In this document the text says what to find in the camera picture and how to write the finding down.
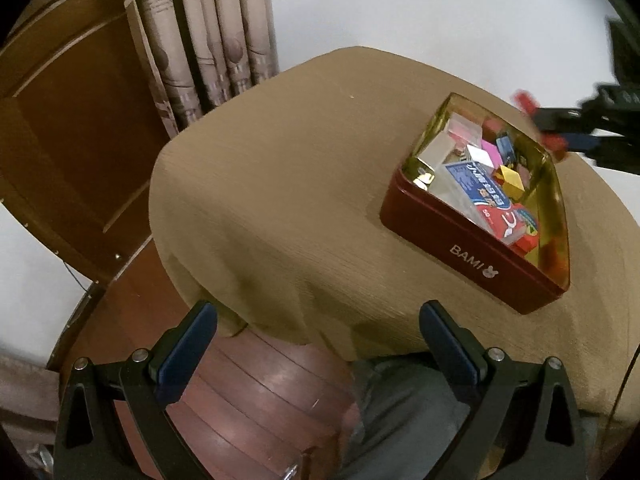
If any red tin box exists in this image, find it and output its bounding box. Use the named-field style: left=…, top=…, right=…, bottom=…
left=379, top=91, right=572, bottom=316

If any pink eraser block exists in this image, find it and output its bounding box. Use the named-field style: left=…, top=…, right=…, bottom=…
left=480, top=140, right=504, bottom=166

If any blue printed card box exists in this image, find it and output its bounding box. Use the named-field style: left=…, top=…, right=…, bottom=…
left=442, top=160, right=516, bottom=211

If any silver metal box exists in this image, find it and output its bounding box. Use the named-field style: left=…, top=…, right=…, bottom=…
left=417, top=132, right=456, bottom=181

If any gold faceted cube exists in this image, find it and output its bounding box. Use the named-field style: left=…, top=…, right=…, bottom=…
left=491, top=165, right=532, bottom=207

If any person's leg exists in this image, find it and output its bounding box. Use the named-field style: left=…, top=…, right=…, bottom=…
left=345, top=355, right=501, bottom=480

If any red clip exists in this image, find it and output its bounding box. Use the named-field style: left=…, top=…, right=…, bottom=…
left=511, top=89, right=571, bottom=163

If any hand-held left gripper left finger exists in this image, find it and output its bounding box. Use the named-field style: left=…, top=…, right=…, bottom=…
left=52, top=301, right=219, bottom=480

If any wooden door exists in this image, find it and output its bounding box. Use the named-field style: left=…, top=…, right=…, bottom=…
left=0, top=0, right=173, bottom=286

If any tan tablecloth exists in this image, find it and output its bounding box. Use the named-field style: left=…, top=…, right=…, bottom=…
left=147, top=46, right=640, bottom=418

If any small blue box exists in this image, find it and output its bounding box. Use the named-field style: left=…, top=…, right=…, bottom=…
left=495, top=135, right=519, bottom=161

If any red white small box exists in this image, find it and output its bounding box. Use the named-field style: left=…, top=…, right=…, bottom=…
left=472, top=202, right=538, bottom=246

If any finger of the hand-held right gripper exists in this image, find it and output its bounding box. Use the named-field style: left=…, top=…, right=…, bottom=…
left=545, top=132, right=608, bottom=156
left=530, top=105, right=601, bottom=131

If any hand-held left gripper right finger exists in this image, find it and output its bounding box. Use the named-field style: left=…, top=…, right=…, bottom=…
left=419, top=300, right=586, bottom=480

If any patterned curtain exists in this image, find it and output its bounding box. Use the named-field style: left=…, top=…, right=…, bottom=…
left=117, top=0, right=280, bottom=136

